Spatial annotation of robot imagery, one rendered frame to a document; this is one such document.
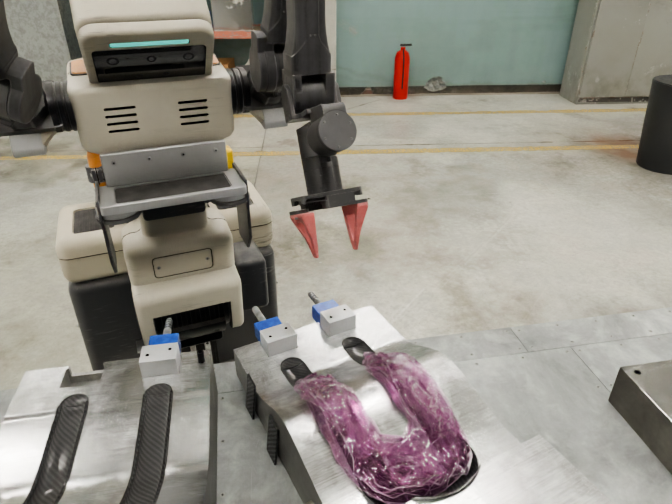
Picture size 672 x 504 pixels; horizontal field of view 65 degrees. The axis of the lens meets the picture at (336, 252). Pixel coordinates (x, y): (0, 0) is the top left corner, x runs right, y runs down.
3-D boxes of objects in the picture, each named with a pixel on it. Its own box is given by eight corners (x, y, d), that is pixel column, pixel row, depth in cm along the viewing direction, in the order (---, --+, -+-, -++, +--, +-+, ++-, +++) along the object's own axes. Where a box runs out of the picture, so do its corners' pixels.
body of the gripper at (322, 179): (364, 197, 82) (356, 150, 82) (303, 208, 79) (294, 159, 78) (348, 199, 88) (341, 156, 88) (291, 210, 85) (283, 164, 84)
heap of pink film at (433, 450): (280, 386, 77) (277, 344, 73) (383, 349, 84) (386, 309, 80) (373, 539, 57) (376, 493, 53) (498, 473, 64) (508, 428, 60)
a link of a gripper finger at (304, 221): (352, 252, 82) (342, 193, 81) (309, 261, 79) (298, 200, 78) (337, 251, 88) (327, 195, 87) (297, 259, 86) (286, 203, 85)
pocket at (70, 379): (73, 384, 78) (67, 365, 76) (111, 380, 78) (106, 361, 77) (66, 407, 74) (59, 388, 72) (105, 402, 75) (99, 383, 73)
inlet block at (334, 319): (297, 308, 98) (296, 284, 96) (321, 301, 100) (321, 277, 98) (329, 348, 88) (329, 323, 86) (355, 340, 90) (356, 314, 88)
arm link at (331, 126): (330, 83, 85) (279, 88, 82) (357, 61, 74) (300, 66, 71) (342, 157, 86) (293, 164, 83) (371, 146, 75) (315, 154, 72)
